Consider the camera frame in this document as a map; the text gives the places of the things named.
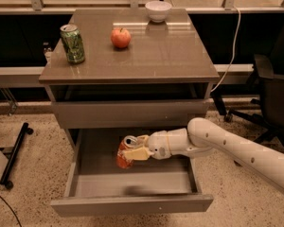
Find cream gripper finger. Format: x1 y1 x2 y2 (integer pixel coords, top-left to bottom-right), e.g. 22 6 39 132
136 135 149 147
122 147 153 161

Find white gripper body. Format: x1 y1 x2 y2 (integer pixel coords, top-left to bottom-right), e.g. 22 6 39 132
148 131 171 160

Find red coke can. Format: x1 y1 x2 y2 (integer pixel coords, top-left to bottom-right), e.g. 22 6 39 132
116 135 137 169

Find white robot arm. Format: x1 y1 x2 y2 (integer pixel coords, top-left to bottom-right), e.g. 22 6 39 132
116 117 284 194

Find open grey middle drawer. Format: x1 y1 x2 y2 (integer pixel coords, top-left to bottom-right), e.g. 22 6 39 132
51 128 213 217

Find grey drawer cabinet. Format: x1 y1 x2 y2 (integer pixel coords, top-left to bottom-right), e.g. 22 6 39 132
39 9 219 146

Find closed grey top drawer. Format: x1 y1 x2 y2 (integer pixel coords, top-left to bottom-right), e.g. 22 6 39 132
51 99 209 129

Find green soda can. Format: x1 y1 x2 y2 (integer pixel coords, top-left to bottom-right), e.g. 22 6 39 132
60 24 85 63

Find red apple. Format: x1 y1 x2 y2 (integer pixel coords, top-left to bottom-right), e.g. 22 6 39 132
111 27 132 49

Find black wheeled stand base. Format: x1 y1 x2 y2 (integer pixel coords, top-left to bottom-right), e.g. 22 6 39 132
0 122 34 190

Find black office chair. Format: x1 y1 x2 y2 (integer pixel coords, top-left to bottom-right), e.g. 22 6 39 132
211 26 284 148

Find white bowl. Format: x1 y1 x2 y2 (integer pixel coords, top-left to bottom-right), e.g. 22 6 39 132
145 1 172 23

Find black floor cable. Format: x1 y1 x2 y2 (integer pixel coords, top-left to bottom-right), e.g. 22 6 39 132
0 184 23 227

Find white cable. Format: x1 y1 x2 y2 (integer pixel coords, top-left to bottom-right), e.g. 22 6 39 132
210 7 241 94

